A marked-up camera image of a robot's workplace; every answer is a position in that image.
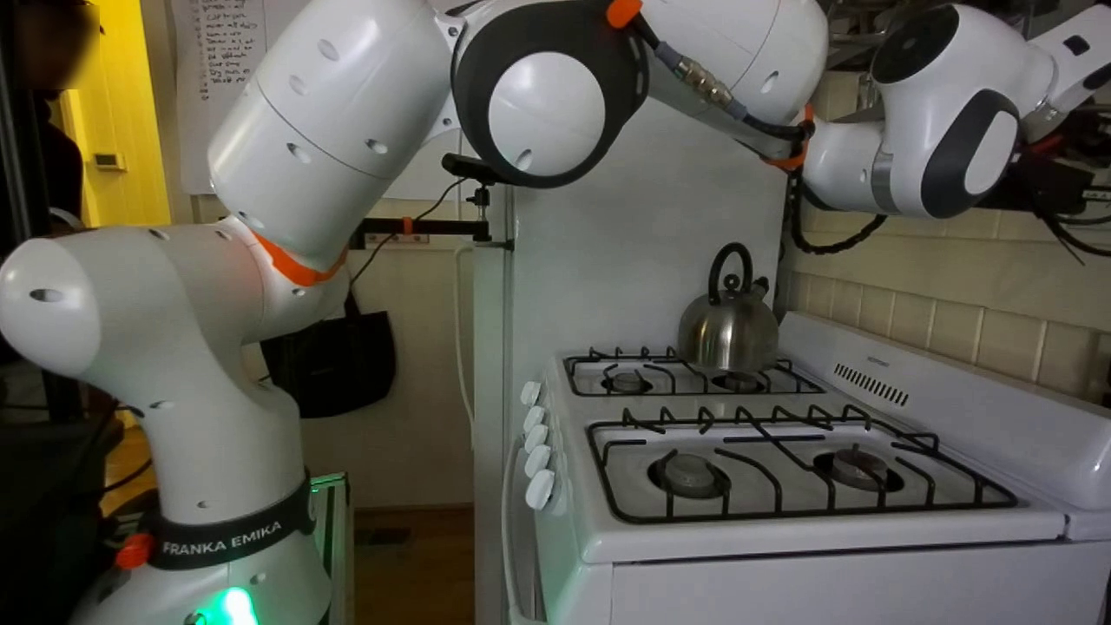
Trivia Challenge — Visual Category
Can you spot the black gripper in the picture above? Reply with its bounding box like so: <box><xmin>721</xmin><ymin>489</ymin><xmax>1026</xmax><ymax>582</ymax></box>
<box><xmin>1019</xmin><ymin>106</ymin><xmax>1111</xmax><ymax>229</ymax></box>

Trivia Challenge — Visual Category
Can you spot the round stove burner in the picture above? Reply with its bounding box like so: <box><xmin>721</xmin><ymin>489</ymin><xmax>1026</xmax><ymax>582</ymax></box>
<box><xmin>811</xmin><ymin>444</ymin><xmax>908</xmax><ymax>497</ymax></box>
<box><xmin>705</xmin><ymin>369</ymin><xmax>761</xmax><ymax>394</ymax></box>
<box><xmin>646</xmin><ymin>449</ymin><xmax>737</xmax><ymax>500</ymax></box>
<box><xmin>600</xmin><ymin>363</ymin><xmax>660</xmax><ymax>394</ymax></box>

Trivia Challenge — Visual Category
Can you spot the black stove burner grate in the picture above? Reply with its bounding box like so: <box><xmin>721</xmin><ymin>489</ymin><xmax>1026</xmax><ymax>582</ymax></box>
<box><xmin>561</xmin><ymin>343</ymin><xmax>825</xmax><ymax>402</ymax></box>
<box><xmin>583</xmin><ymin>402</ymin><xmax>1026</xmax><ymax>529</ymax></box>

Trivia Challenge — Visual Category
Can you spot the white gas stove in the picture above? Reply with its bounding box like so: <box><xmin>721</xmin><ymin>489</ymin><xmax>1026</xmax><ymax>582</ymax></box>
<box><xmin>500</xmin><ymin>310</ymin><xmax>1111</xmax><ymax>625</ymax></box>

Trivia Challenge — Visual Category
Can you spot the white paper with writing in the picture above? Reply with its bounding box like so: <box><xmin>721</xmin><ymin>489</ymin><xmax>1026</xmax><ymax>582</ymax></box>
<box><xmin>171</xmin><ymin>0</ymin><xmax>280</xmax><ymax>196</ymax></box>

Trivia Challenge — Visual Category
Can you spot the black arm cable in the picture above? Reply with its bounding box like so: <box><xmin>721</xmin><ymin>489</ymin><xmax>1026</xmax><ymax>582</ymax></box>
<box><xmin>627</xmin><ymin>9</ymin><xmax>1111</xmax><ymax>265</ymax></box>

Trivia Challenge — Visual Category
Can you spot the steel kettle with black handle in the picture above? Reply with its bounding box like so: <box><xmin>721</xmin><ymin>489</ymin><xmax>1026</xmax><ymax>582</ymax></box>
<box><xmin>675</xmin><ymin>240</ymin><xmax>784</xmax><ymax>374</ymax></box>

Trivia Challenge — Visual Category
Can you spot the black stereo camera bar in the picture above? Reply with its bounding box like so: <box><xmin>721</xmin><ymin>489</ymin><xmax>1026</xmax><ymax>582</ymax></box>
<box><xmin>440</xmin><ymin>149</ymin><xmax>515</xmax><ymax>190</ymax></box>

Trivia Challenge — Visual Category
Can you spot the black camera clamp arm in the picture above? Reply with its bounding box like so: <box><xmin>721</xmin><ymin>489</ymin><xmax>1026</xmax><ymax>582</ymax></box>
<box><xmin>352</xmin><ymin>211</ymin><xmax>515</xmax><ymax>249</ymax></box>

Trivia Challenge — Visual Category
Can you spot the white oven door handle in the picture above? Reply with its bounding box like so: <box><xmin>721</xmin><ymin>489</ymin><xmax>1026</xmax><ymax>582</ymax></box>
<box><xmin>497</xmin><ymin>429</ymin><xmax>529</xmax><ymax>625</ymax></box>

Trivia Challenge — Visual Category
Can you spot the white robot stand frame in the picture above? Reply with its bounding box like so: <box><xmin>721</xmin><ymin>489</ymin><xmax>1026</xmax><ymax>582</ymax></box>
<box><xmin>303</xmin><ymin>466</ymin><xmax>357</xmax><ymax>625</ymax></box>

